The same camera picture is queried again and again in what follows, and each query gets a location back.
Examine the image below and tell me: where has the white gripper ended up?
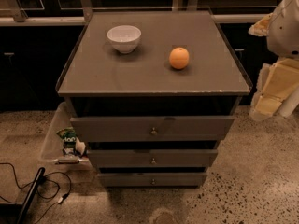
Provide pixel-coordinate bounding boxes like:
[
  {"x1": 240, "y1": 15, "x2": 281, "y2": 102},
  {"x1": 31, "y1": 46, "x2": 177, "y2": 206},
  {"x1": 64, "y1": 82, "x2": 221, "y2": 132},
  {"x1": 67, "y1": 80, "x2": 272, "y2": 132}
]
[{"x1": 248, "y1": 13, "x2": 299, "y2": 121}]

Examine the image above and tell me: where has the grey drawer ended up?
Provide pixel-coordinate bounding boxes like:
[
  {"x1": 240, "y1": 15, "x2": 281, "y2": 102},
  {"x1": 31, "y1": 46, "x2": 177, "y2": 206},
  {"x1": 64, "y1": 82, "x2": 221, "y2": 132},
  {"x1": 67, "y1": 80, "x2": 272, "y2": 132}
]
[
  {"x1": 70, "y1": 116, "x2": 234, "y2": 142},
  {"x1": 87, "y1": 149, "x2": 218, "y2": 168},
  {"x1": 99, "y1": 172, "x2": 207, "y2": 187}
]

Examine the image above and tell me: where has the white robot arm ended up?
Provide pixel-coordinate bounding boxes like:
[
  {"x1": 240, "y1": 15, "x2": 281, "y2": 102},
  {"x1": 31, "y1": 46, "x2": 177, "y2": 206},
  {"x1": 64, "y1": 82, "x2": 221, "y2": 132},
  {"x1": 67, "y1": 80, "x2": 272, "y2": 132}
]
[{"x1": 249, "y1": 0, "x2": 299, "y2": 121}]

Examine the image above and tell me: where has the grey drawer cabinet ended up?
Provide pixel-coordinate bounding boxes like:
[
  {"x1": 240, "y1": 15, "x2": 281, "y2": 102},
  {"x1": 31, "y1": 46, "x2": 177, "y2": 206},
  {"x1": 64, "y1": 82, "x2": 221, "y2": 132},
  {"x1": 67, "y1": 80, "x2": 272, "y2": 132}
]
[{"x1": 57, "y1": 11, "x2": 251, "y2": 174}]

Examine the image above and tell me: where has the grey top drawer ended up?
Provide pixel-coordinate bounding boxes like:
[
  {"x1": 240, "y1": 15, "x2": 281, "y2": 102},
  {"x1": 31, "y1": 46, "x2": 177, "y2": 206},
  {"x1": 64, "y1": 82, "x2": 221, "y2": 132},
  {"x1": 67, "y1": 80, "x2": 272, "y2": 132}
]
[{"x1": 70, "y1": 116, "x2": 234, "y2": 142}]

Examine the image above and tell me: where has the grey bottom drawer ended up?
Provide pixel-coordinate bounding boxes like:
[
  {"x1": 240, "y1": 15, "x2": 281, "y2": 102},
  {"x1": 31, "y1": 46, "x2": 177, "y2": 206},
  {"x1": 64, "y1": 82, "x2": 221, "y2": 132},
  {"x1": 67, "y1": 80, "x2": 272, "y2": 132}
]
[{"x1": 99, "y1": 172, "x2": 207, "y2": 187}]

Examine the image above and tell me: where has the white table leg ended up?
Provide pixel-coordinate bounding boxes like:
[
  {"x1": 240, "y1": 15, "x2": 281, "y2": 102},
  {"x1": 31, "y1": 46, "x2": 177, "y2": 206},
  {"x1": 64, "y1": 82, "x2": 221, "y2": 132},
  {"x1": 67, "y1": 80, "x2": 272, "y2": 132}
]
[{"x1": 278, "y1": 87, "x2": 299, "y2": 118}]

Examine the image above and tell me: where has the orange fruit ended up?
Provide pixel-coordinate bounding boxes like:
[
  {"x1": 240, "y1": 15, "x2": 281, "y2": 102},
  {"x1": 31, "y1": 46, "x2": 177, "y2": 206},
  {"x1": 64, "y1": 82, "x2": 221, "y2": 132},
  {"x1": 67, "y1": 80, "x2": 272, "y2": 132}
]
[{"x1": 169, "y1": 48, "x2": 190, "y2": 70}]

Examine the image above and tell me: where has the white ceramic bowl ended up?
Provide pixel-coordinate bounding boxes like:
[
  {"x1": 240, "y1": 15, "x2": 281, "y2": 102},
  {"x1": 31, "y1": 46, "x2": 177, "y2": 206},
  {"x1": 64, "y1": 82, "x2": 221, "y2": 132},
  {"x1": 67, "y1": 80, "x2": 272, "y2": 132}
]
[{"x1": 107, "y1": 25, "x2": 142, "y2": 54}]

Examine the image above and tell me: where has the green snack bag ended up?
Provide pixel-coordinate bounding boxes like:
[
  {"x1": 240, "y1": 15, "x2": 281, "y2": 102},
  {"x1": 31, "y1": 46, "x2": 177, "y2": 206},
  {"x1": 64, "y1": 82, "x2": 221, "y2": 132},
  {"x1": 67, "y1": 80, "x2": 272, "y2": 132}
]
[{"x1": 56, "y1": 127, "x2": 77, "y2": 155}]

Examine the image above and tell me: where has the clear plastic bin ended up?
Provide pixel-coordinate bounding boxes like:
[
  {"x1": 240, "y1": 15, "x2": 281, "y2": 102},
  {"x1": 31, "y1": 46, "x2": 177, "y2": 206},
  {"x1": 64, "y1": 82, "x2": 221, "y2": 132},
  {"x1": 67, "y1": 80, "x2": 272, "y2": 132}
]
[{"x1": 39, "y1": 102, "x2": 92, "y2": 171}]

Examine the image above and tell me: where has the black bar on floor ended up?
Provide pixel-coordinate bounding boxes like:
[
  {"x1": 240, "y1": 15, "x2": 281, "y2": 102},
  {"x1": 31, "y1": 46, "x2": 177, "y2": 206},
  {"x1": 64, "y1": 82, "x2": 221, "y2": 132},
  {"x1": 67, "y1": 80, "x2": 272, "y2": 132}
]
[{"x1": 15, "y1": 167, "x2": 45, "y2": 224}]

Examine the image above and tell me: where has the metal railing frame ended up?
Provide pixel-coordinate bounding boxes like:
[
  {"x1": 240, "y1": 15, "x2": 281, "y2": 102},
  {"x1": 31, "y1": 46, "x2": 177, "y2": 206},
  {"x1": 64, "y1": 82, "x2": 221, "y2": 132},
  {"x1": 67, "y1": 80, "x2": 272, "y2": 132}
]
[{"x1": 0, "y1": 0, "x2": 299, "y2": 27}]

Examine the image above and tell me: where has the black cable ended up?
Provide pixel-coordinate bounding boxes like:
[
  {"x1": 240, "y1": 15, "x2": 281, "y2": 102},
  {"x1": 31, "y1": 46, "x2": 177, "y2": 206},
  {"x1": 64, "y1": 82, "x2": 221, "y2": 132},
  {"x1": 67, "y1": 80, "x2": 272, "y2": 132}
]
[{"x1": 0, "y1": 161, "x2": 73, "y2": 224}]

